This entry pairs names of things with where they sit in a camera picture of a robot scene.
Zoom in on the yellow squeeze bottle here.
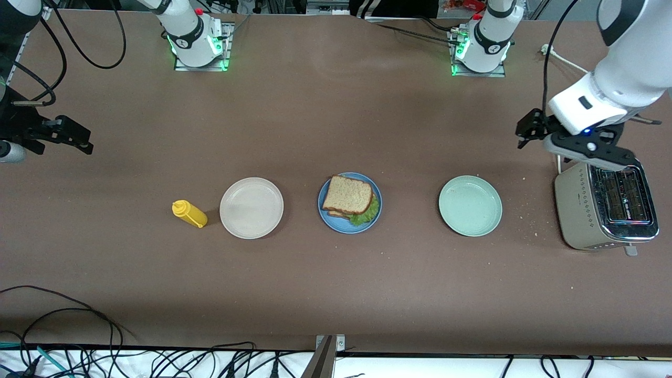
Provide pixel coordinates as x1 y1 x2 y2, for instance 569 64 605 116
172 199 208 229

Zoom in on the green lettuce leaf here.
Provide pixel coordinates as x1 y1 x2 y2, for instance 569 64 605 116
346 195 380 227

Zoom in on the light green plate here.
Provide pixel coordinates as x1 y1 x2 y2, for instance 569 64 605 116
438 175 503 237

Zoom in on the beige plate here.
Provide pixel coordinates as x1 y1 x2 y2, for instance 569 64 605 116
219 177 285 240

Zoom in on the blue plate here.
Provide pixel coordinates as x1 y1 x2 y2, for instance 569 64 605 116
318 172 383 235

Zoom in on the beige chrome toaster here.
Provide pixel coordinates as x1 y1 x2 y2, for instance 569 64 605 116
554 157 660 258

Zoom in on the black left camera bracket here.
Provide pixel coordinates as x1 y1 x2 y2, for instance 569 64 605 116
551 123 637 171

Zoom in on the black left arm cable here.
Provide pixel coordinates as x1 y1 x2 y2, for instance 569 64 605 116
542 0 578 113

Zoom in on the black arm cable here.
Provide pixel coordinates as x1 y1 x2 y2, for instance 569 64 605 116
542 0 578 113
10 16 68 107
50 0 127 70

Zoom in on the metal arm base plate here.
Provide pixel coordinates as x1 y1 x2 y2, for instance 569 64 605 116
174 22 233 72
450 26 507 78

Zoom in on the aluminium frame rail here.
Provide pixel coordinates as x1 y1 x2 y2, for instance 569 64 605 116
3 8 53 85

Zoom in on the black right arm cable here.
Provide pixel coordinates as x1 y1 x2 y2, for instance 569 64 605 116
50 0 127 70
10 16 68 107

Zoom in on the white toaster power cable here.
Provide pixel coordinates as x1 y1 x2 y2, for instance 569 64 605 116
541 44 589 175

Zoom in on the teal cable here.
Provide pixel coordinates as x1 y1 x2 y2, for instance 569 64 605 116
0 341 71 378

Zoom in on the aluminium frame profile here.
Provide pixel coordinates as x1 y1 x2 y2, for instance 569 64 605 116
307 0 351 15

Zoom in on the metal table edge bracket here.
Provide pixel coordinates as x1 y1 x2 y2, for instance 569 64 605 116
302 334 346 378

